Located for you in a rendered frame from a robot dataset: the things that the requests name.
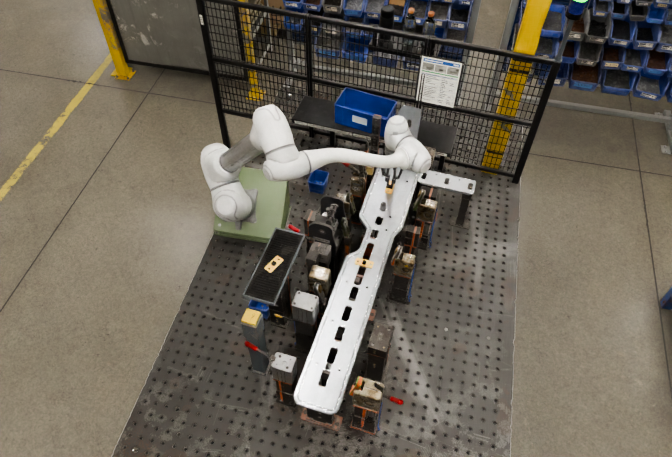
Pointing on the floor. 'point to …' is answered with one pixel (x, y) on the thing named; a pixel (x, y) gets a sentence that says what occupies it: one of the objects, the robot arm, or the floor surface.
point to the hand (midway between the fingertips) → (390, 181)
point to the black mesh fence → (358, 72)
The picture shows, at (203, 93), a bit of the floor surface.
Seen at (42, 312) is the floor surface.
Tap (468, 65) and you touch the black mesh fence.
